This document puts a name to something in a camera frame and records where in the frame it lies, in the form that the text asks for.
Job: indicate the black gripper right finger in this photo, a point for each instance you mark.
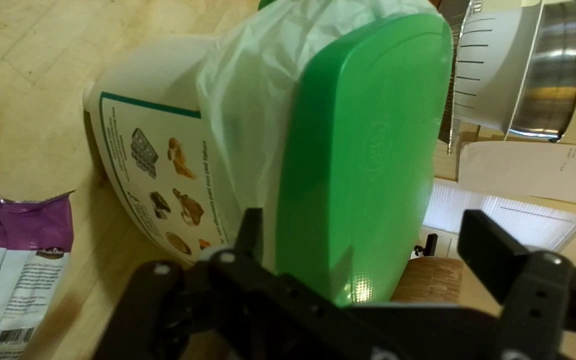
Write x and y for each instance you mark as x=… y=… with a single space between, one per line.
x=536 y=290

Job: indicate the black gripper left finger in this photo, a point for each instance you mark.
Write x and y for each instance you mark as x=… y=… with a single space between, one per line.
x=274 y=316

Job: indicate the green bin lid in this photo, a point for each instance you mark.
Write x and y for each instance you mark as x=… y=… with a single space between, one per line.
x=359 y=160

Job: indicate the white compost bin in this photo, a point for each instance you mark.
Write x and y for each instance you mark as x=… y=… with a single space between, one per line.
x=182 y=179

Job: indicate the translucent bin liner bag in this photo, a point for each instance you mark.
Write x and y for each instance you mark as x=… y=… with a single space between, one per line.
x=259 y=65

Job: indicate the white paper sheets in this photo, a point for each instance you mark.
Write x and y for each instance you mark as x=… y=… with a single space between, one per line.
x=520 y=169

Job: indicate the stainless steel bowl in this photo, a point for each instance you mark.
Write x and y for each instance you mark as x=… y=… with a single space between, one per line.
x=547 y=97

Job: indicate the white measuring container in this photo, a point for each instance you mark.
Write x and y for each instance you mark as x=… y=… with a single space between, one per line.
x=494 y=40

